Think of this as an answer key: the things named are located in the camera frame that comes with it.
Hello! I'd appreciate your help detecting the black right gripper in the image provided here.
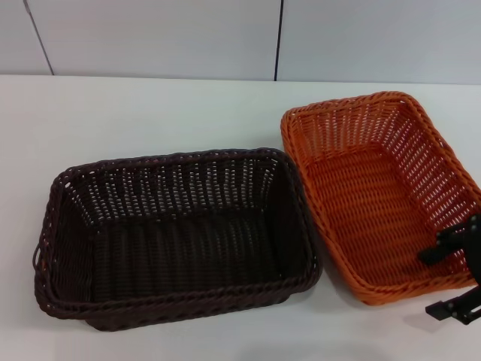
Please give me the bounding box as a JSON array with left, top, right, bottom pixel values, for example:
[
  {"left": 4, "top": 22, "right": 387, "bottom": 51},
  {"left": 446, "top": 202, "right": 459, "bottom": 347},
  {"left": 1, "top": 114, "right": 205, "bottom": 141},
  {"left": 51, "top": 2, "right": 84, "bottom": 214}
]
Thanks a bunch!
[{"left": 417, "top": 214, "right": 481, "bottom": 326}]

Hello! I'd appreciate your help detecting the orange woven basket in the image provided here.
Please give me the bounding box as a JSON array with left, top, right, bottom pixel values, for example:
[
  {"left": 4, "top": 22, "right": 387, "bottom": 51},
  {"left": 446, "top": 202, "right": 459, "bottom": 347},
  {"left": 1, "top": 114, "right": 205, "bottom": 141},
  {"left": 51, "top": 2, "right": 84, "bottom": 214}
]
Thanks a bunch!
[{"left": 280, "top": 89, "right": 481, "bottom": 308}]

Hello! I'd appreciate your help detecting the dark brown woven basket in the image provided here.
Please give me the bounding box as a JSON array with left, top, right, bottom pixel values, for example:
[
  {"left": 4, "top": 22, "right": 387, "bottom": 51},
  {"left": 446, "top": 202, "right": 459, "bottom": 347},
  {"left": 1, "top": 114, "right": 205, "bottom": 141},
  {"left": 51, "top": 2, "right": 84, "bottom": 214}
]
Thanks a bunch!
[{"left": 29, "top": 147, "right": 325, "bottom": 332}]

